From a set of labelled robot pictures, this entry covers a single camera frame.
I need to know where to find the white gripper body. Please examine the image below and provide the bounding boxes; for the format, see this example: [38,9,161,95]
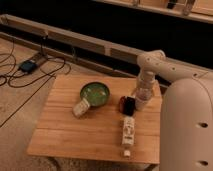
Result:
[136,70,155,101]

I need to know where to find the white ceramic cup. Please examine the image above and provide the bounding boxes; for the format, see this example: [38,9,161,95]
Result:
[135,89,152,111]

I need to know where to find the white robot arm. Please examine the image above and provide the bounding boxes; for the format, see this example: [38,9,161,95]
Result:
[137,50,213,171]

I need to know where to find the red and black cup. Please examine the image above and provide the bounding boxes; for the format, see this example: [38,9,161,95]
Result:
[119,96,135,116]

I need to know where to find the green ceramic bowl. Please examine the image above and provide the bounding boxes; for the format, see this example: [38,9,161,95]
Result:
[80,82,110,107]

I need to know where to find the long wooden baseboard beam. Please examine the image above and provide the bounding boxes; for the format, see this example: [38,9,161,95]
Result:
[0,14,142,64]

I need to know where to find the wooden table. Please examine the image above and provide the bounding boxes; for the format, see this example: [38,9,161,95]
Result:
[27,75,162,164]

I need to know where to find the black power adapter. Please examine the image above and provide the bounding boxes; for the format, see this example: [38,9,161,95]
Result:
[19,60,37,73]

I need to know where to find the black floor cable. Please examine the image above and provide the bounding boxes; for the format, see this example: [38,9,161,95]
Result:
[0,36,73,128]

